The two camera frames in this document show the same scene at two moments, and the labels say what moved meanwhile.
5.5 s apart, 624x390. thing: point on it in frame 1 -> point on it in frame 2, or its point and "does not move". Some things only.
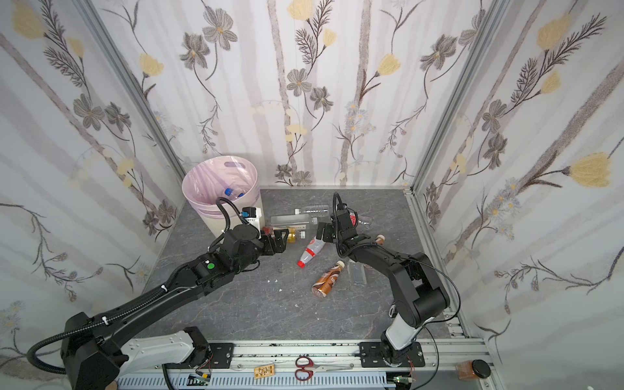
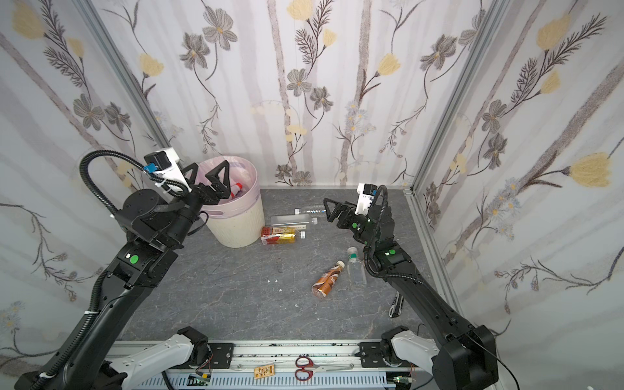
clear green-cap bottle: (357, 274) does not move
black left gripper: (275, 240) -> (203, 193)
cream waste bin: (211, 178) does not move
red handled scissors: (307, 368) does not move
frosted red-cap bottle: (314, 246) -> (235, 189)
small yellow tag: (264, 370) does not move
